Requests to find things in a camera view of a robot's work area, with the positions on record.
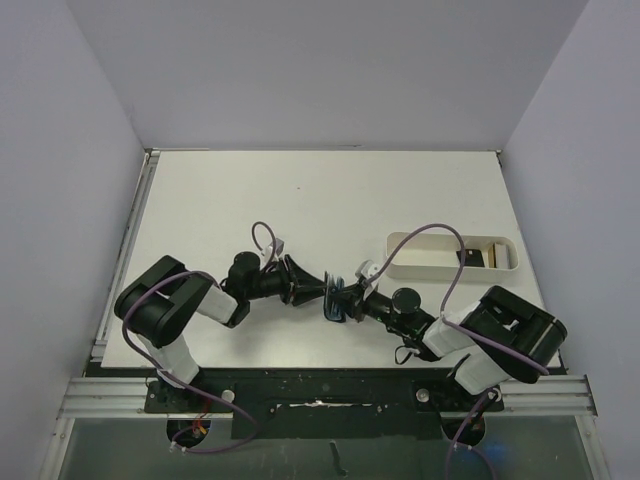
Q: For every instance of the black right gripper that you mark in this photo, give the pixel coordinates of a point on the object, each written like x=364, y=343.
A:
x=356, y=301

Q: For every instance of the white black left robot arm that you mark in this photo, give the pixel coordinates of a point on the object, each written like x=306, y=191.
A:
x=158, y=305

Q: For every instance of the blue leather card holder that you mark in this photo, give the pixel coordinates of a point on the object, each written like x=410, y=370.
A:
x=332, y=311

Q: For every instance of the aluminium frame rail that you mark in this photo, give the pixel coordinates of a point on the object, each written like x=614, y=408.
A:
x=551, y=396

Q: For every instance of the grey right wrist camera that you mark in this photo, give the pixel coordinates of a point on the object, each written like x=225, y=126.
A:
x=368, y=274

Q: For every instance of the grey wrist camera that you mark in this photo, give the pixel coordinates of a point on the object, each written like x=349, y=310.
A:
x=368, y=274
x=274, y=249

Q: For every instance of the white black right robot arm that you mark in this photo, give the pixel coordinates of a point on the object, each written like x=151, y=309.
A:
x=514, y=338

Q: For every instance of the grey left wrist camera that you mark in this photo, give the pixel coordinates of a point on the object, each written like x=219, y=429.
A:
x=274, y=249

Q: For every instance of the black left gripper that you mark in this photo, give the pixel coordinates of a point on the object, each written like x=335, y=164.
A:
x=297, y=285

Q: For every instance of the white plastic card tray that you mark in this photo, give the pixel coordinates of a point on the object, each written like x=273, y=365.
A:
x=432, y=257

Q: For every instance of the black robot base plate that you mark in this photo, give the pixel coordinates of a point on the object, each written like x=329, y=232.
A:
x=322, y=403

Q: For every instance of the black card in tray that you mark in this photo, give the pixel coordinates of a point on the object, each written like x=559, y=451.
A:
x=471, y=258

